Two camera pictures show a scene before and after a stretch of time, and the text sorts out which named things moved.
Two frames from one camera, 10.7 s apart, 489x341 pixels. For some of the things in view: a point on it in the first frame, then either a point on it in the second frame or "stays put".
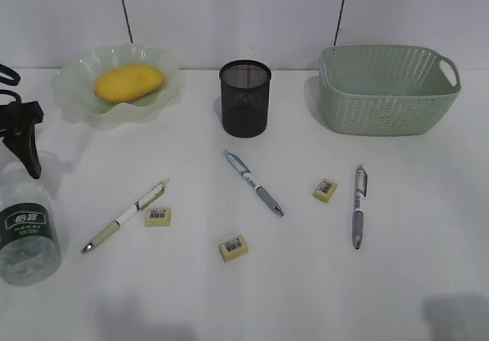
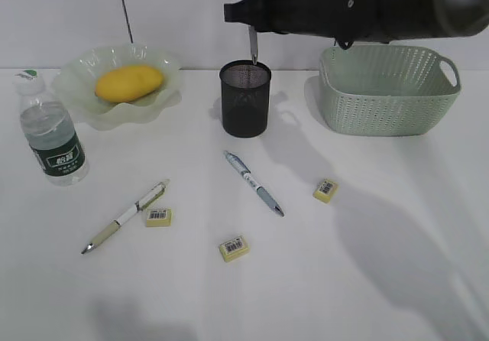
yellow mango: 128,83 stays put
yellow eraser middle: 234,249 stays put
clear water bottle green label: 30,232 → 50,128
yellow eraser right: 325,191 stays put
